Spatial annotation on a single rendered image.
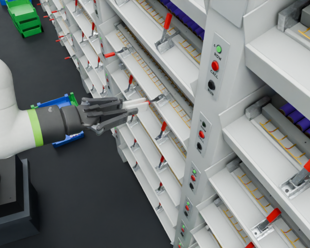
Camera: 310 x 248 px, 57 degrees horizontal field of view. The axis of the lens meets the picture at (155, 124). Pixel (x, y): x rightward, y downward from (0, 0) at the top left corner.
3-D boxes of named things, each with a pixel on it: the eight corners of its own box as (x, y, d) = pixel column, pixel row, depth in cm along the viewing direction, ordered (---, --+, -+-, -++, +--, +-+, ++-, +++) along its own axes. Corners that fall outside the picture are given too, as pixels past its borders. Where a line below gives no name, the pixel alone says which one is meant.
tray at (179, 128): (190, 157, 79) (183, 141, 71) (109, 44, 114) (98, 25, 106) (251, 117, 79) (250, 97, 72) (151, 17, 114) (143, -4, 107)
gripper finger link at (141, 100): (122, 111, 81) (121, 109, 81) (144, 106, 84) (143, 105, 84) (123, 103, 79) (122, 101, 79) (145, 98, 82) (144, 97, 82)
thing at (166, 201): (177, 232, 121) (170, 225, 110) (121, 133, 156) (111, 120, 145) (217, 205, 122) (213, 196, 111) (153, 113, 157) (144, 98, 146)
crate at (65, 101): (84, 137, 190) (83, 133, 183) (54, 148, 184) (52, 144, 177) (68, 98, 198) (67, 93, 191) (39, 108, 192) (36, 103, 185)
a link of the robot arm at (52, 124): (40, 123, 63) (31, 98, 69) (45, 157, 71) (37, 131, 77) (67, 118, 66) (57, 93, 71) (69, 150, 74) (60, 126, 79)
